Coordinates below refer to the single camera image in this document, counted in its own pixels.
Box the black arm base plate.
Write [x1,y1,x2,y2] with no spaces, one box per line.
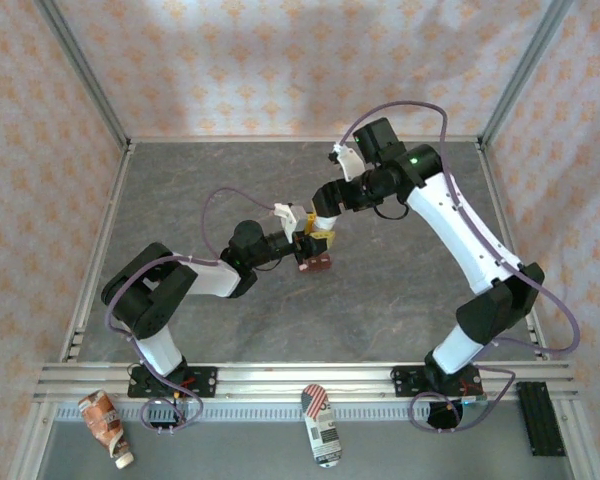
[392,364,484,400]
[127,366,219,400]

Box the brown weekly pill organizer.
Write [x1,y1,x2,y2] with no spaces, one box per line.
[296,252,334,275]

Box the brown squeeze bottle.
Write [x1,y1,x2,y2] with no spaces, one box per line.
[77,391,136,470]

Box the aluminium table edge rail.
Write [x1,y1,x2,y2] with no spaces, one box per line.
[475,141,552,362]
[127,133,484,145]
[57,142,136,364]

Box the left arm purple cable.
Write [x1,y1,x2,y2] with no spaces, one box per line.
[101,187,277,435]

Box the aluminium frame beam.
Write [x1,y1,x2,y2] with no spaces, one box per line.
[552,399,600,480]
[7,399,56,480]

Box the flag print pouch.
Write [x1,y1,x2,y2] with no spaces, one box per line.
[301,383,342,470]

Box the black ribbed strip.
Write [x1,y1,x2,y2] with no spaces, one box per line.
[514,381,567,458]

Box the wide aluminium frame rail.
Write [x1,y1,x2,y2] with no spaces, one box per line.
[32,360,581,404]

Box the aluminium frame post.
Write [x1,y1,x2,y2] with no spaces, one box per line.
[32,0,134,151]
[477,0,577,149]

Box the orange patterned white curtain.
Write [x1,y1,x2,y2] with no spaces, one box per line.
[0,0,126,480]
[484,0,600,480]
[44,0,564,139]

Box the slotted grey cable duct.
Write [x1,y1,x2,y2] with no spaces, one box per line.
[52,403,481,422]

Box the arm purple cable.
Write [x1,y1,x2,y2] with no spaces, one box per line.
[338,100,582,434]
[101,187,277,435]

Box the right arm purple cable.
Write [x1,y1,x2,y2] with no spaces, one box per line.
[338,100,582,434]

